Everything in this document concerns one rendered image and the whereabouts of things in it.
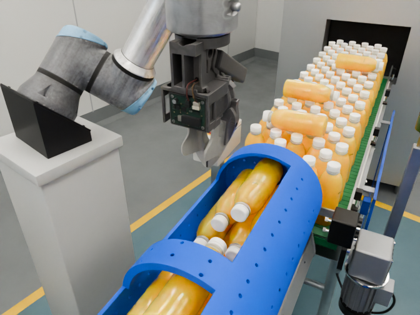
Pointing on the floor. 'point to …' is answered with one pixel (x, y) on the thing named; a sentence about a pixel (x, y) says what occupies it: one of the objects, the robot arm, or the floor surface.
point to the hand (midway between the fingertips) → (209, 157)
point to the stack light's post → (397, 212)
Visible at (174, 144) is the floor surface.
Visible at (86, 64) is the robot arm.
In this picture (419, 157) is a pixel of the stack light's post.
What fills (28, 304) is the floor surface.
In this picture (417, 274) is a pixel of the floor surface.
